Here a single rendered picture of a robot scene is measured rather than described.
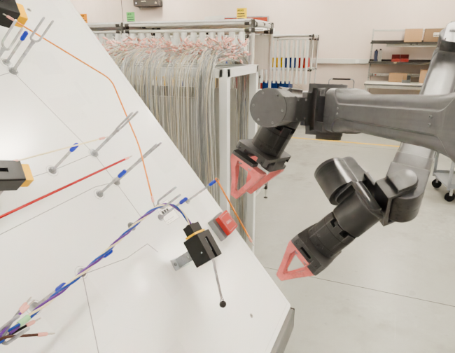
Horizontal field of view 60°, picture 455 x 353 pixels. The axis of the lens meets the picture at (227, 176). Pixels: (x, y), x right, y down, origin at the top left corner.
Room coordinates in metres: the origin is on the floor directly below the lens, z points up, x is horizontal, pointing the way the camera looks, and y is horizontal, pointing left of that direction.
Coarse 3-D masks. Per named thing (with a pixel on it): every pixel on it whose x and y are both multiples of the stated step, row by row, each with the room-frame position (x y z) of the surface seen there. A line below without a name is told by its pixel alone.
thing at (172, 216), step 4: (164, 200) 0.81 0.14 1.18; (168, 200) 0.82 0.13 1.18; (164, 208) 0.80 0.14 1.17; (168, 208) 0.80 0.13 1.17; (160, 212) 0.78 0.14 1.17; (164, 212) 0.79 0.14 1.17; (172, 212) 0.80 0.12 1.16; (164, 216) 0.78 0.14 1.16; (168, 216) 0.78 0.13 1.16; (172, 216) 0.79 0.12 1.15; (176, 216) 0.80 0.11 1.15; (164, 220) 0.77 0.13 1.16; (168, 220) 0.78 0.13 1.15; (172, 220) 0.79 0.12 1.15; (168, 224) 0.77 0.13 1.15
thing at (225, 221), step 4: (224, 212) 0.89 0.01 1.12; (220, 216) 0.86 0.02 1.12; (224, 216) 0.87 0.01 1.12; (228, 216) 0.89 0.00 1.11; (216, 220) 0.86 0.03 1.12; (220, 220) 0.85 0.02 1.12; (224, 220) 0.86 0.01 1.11; (228, 220) 0.88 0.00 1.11; (232, 220) 0.89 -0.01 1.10; (220, 224) 0.85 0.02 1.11; (224, 224) 0.85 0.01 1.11; (228, 224) 0.86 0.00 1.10; (232, 224) 0.88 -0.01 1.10; (236, 224) 0.89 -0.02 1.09; (224, 228) 0.85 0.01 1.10; (228, 228) 0.85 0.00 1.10; (232, 228) 0.86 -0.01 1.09; (224, 232) 0.86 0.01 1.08; (228, 232) 0.85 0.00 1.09
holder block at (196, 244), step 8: (200, 232) 0.69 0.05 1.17; (208, 232) 0.71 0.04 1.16; (192, 240) 0.68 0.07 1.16; (200, 240) 0.67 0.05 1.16; (208, 240) 0.69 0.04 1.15; (192, 248) 0.68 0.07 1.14; (200, 248) 0.67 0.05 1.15; (208, 248) 0.67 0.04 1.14; (216, 248) 0.69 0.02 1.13; (192, 256) 0.67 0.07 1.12; (200, 256) 0.67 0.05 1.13; (208, 256) 0.66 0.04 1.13; (216, 256) 0.68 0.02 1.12; (200, 264) 0.66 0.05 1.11
